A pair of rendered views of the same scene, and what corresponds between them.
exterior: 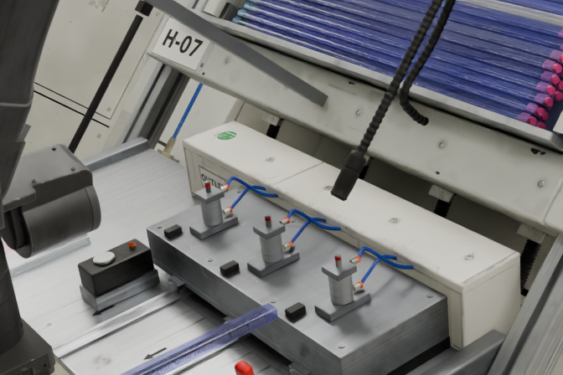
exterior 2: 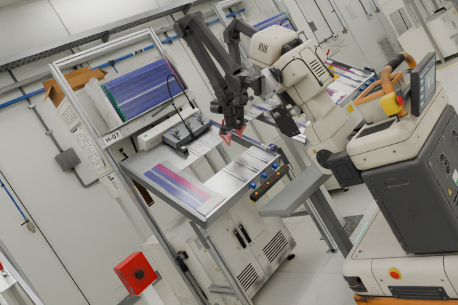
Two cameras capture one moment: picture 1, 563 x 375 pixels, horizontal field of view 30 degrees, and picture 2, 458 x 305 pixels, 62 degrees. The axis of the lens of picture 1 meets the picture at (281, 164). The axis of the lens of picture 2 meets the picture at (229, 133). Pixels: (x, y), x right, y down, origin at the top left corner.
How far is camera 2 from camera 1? 255 cm
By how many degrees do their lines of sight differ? 87
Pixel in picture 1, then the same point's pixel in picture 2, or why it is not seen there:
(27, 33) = not seen: hidden behind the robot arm
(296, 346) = (205, 126)
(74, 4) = not seen: outside the picture
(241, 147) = (151, 133)
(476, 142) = (177, 99)
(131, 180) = (138, 161)
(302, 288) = (195, 124)
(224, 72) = (129, 131)
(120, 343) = (197, 149)
